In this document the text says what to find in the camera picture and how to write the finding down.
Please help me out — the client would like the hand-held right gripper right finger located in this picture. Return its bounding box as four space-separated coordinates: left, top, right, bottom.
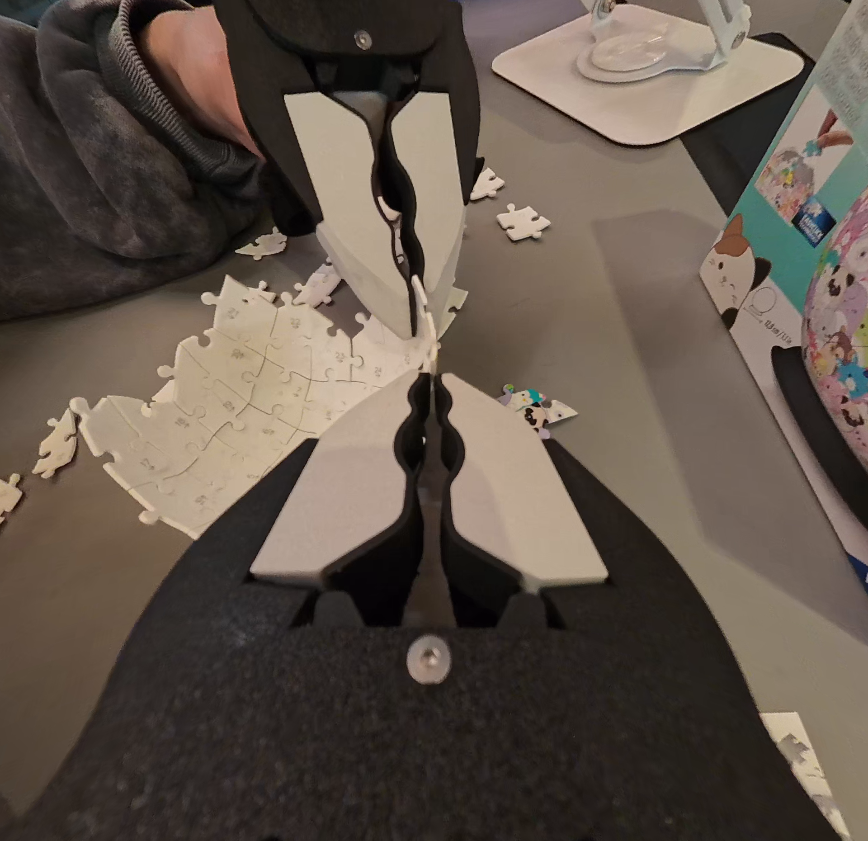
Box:
434 373 609 592

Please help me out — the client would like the colourful printed puzzle piece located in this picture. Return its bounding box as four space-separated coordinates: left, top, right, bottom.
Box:
497 383 579 436

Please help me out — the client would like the puzzle instruction leaflet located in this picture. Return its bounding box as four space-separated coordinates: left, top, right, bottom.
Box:
759 712 853 841

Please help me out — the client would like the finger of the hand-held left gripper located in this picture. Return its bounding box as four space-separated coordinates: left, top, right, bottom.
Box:
283 91 418 341
385 90 469 307

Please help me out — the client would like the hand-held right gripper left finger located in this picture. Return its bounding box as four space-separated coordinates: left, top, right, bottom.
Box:
251 372 431 591

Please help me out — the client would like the colourful puzzle ball box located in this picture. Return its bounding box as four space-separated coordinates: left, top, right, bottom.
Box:
698 0 868 577

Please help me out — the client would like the partly built white puzzle ball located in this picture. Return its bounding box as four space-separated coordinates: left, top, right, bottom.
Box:
71 271 443 540

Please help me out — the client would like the person's left forearm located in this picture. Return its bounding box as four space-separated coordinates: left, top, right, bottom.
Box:
0 0 272 323

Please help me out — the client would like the white stand with base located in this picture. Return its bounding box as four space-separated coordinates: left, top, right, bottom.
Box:
491 3 806 148

